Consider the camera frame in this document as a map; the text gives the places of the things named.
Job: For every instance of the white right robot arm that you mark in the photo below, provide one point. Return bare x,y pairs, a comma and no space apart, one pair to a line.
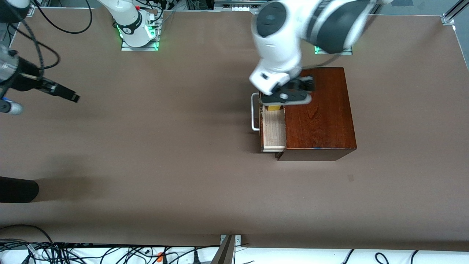
128,22

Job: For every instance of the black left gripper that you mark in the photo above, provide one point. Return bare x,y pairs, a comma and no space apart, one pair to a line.
302,84

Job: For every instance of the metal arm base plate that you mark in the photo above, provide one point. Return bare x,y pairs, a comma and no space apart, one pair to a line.
333,52
139,47

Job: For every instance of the black ribbed foam bar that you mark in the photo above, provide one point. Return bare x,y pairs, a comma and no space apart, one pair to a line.
18,189

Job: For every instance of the dark brown wooden cabinet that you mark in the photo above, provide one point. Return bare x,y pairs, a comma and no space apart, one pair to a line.
318,121

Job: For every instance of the yellow block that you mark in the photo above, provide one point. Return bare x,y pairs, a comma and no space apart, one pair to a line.
274,107

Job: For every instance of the white power strip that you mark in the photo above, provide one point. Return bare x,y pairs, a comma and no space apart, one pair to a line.
238,7

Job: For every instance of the aluminium frame profile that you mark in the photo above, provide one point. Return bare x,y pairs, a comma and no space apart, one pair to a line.
454,11

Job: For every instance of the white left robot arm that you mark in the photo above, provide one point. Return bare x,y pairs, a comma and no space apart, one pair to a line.
278,40

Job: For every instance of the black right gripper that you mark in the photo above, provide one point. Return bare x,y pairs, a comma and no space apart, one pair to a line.
26,80

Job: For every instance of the metal bracket plate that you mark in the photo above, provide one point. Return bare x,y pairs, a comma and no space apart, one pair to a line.
238,240

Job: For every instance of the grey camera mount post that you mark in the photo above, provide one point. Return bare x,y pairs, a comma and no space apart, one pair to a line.
225,253

